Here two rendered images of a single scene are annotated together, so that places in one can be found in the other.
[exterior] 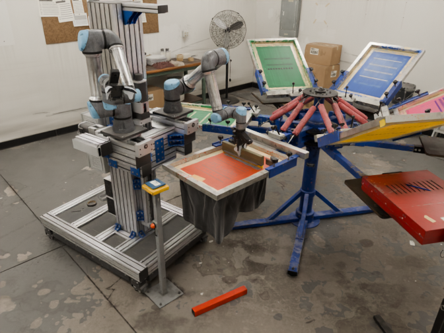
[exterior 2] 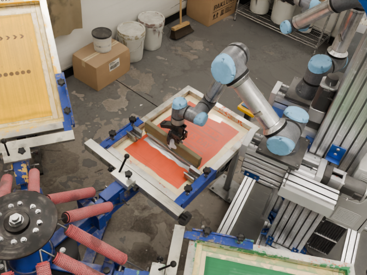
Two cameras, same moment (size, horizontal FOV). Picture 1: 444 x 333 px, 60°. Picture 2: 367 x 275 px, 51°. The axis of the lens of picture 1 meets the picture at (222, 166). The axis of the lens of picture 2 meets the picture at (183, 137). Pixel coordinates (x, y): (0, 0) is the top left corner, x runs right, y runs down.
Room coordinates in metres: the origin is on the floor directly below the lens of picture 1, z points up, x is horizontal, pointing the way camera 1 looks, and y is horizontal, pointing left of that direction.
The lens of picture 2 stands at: (4.04, -0.42, 2.64)
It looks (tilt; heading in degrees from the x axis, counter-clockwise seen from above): 46 degrees down; 167
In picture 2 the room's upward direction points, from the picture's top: 8 degrees clockwise
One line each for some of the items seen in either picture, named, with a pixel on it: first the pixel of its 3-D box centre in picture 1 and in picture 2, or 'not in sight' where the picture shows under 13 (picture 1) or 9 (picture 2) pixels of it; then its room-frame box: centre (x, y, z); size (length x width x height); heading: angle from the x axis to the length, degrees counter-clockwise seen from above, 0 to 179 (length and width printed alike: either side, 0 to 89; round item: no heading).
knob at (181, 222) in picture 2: not in sight; (183, 217); (3.07, -0.15, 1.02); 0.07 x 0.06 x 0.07; 133
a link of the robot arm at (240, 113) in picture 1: (240, 115); (179, 108); (2.60, -0.13, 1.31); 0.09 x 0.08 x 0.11; 52
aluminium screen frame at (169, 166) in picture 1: (230, 163); (184, 138); (2.50, -0.06, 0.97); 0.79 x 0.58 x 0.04; 133
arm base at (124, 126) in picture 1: (123, 122); (311, 85); (2.43, 0.66, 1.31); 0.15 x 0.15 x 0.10
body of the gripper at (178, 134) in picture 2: (239, 135); (177, 130); (2.60, -0.13, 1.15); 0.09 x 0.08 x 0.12; 43
